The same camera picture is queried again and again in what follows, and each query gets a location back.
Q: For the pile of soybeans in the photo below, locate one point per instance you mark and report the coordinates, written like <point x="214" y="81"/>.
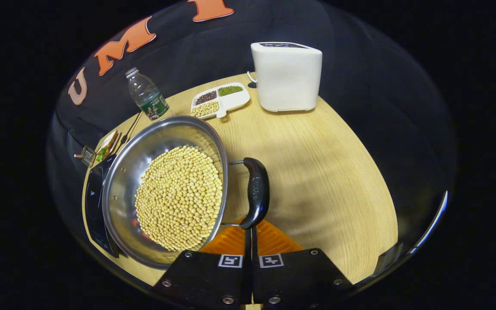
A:
<point x="179" y="198"/>

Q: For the black induction cooktop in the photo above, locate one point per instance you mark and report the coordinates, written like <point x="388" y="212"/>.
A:
<point x="94" y="206"/>

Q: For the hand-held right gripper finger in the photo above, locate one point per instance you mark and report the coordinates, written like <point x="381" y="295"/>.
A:
<point x="247" y="245"/>
<point x="255" y="245"/>

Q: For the clear plastic water bottle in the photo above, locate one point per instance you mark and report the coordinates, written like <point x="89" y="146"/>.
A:
<point x="147" y="97"/>

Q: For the white divided dish with beans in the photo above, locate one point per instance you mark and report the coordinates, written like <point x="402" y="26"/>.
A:
<point x="230" y="102"/>

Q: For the white toaster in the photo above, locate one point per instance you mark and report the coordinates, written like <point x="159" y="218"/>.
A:
<point x="289" y="77"/>

